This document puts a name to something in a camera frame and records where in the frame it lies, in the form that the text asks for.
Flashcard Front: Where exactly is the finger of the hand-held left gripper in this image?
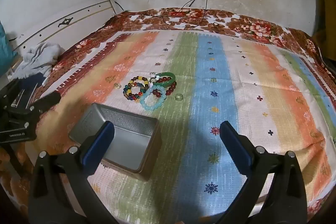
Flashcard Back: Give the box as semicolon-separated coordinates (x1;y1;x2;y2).
30;92;61;119

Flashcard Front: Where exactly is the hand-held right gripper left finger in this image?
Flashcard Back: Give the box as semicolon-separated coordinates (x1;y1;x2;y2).
28;121;116;224

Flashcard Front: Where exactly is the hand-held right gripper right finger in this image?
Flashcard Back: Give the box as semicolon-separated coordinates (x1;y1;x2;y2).
218;121;307;224

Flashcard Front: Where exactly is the silver metal tin box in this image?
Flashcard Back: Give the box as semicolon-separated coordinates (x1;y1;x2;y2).
69;102;161;182

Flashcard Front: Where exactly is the multicolour bead bracelet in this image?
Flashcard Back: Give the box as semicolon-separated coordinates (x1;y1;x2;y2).
122;84;148;102

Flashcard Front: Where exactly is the light blue bead bracelet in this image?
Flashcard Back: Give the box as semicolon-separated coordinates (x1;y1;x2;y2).
139;86;167;111

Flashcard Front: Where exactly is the yellow and brown bead bracelet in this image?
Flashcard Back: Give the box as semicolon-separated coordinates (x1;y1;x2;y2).
128;75;152;90

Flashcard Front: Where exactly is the green jade bangle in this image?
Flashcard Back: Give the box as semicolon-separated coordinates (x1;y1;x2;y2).
152;72;176;88

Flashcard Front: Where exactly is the dark blue cloth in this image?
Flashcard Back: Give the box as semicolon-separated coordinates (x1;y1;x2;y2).
16;72;47;94

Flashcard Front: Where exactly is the grey crumpled clothing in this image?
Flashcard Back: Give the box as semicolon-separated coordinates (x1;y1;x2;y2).
20;42;65;81

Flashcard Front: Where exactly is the teal pillow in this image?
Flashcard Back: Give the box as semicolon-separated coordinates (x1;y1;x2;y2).
0;20;19;68

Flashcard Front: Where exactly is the striped pastel cloth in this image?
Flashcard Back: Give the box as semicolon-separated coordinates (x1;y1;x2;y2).
34;30;336;224

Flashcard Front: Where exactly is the white bed headboard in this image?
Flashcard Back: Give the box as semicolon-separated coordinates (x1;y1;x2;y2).
10;0;117;56

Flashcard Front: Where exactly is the brown floral blanket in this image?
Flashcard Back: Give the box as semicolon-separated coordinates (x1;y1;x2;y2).
0;7;336;224

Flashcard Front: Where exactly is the white bead bracelet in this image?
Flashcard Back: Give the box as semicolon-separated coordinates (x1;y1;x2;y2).
148;72;161;87

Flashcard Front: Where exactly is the dark red bead bracelet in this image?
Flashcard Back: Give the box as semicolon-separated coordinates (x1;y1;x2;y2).
152;76;177;99

